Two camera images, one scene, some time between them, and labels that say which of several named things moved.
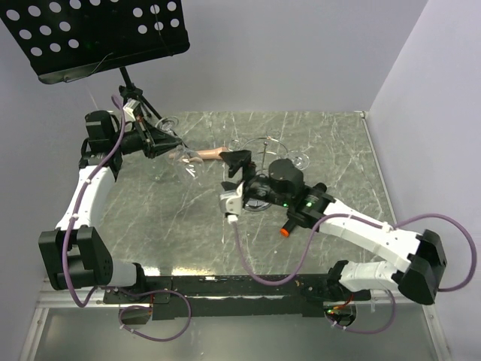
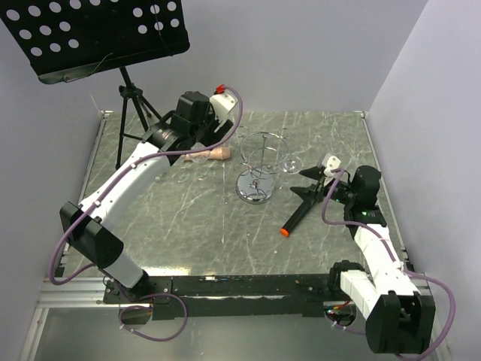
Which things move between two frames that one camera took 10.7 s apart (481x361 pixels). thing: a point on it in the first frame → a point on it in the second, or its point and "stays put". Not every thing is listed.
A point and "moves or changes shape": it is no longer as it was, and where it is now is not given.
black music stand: x=65 y=39 stays put
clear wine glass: x=186 y=162 moves or changes shape
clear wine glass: x=299 y=159 → x=292 y=165
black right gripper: x=235 y=160 → x=307 y=192
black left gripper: x=154 y=141 → x=213 y=137
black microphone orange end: x=310 y=198 stays put
